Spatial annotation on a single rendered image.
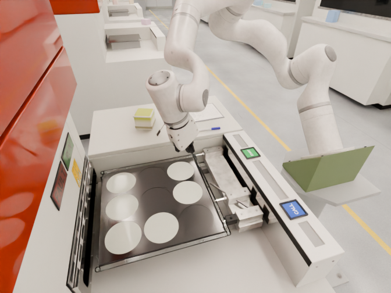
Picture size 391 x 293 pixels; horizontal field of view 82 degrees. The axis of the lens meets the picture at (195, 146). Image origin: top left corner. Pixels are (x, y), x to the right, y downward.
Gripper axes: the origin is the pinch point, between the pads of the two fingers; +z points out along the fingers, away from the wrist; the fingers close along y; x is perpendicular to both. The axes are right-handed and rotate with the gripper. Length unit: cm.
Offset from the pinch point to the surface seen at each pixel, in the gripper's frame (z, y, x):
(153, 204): -0.4, -23.5, -4.4
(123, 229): -4.5, -34.4, -4.7
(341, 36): 140, 319, 30
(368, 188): 29, 34, -56
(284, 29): 183, 392, 147
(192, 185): 4.5, -10.1, -8.4
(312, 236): 0.5, -4.7, -46.6
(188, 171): 6.0, -5.9, -2.6
